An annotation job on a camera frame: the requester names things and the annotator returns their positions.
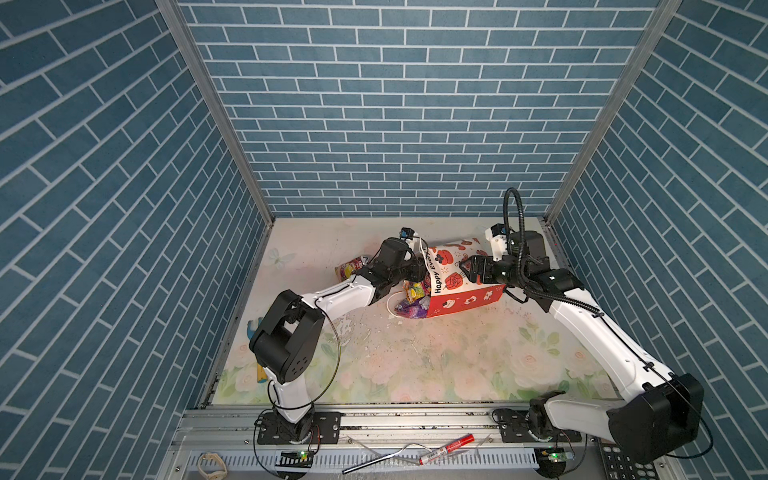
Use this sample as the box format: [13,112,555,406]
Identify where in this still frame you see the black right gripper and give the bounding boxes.
[459,252,527,290]

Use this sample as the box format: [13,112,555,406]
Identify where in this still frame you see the red white paper bag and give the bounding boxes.
[392,238,504,318]

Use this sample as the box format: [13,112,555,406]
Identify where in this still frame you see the orange fruit candy packet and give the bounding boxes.
[335,255,370,281]

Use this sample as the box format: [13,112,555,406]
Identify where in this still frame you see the purple snack packet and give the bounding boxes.
[394,297,430,319]

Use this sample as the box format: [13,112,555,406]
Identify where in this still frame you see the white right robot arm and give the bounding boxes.
[459,255,709,464]

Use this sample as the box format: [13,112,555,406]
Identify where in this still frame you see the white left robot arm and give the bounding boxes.
[249,228,428,427]

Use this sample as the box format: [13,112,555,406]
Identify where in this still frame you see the red marker pen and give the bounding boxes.
[419,434,475,466]

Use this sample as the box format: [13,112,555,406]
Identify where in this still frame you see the metal rod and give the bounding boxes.
[341,442,430,475]

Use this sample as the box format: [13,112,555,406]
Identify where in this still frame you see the black calculator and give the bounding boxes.
[598,439,659,480]

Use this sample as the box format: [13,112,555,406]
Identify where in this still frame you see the beige rubber band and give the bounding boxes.
[196,452,229,480]

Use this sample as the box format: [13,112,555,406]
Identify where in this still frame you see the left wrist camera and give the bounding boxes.
[399,227,419,241]

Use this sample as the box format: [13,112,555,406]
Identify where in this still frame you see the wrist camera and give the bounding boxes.
[485,223,547,263]
[399,227,419,241]

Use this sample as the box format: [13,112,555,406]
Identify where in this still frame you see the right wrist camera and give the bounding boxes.
[485,223,547,263]

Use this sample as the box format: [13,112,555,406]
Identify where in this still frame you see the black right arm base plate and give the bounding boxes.
[490,408,583,445]

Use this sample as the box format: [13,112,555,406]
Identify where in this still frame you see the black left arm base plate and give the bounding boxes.
[256,410,341,445]

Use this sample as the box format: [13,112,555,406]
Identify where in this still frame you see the aluminium front rail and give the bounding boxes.
[173,403,661,472]

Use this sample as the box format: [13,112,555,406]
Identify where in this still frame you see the aluminium corner frame post left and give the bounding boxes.
[156,0,275,228]

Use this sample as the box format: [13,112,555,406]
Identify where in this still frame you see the aluminium corner frame post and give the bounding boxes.
[156,0,275,228]
[543,0,681,229]

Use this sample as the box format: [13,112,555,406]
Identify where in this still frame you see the aluminium corner frame post right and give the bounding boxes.
[543,0,681,229]

